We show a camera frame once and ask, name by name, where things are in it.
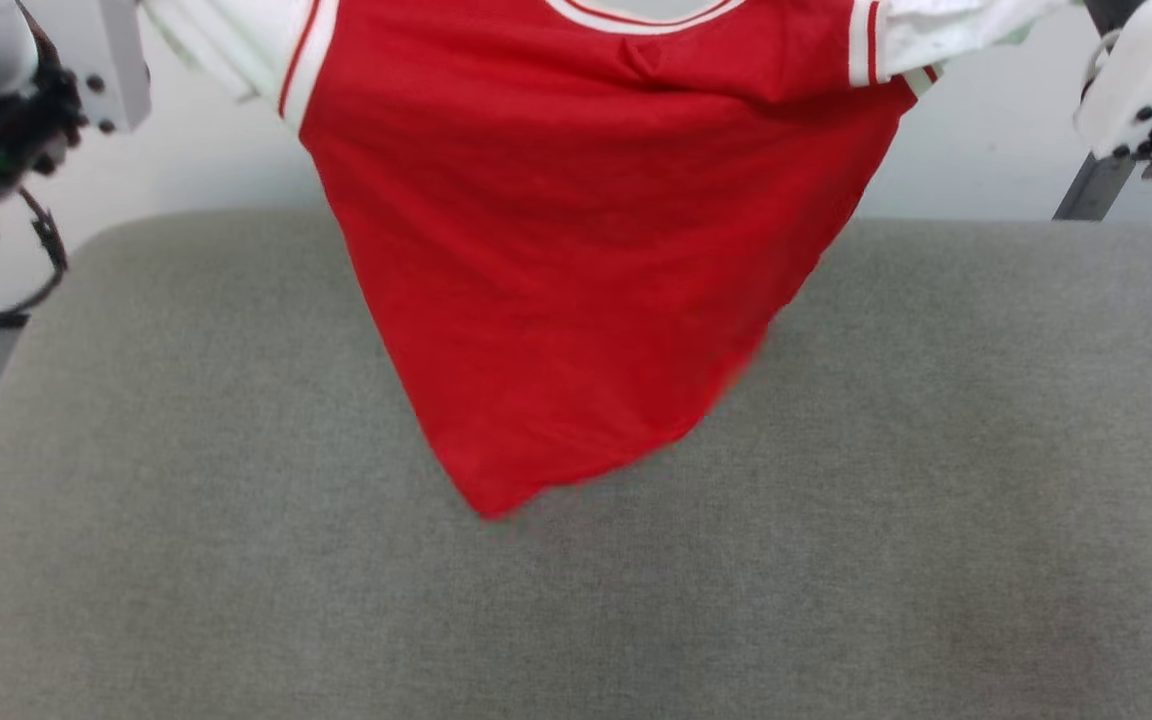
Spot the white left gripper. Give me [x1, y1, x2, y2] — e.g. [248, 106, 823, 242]
[21, 0, 153, 135]

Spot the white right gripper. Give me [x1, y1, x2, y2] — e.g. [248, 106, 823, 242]
[1074, 0, 1152, 161]

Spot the red shirt with white sleeves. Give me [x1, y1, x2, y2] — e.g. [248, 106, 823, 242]
[141, 0, 1072, 521]

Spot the grey fabric sofa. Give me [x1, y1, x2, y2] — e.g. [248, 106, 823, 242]
[0, 207, 1152, 720]

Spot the grey metal post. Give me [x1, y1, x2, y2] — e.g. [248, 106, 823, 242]
[1052, 150, 1139, 223]

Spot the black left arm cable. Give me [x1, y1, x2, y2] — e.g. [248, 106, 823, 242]
[0, 188, 70, 333]

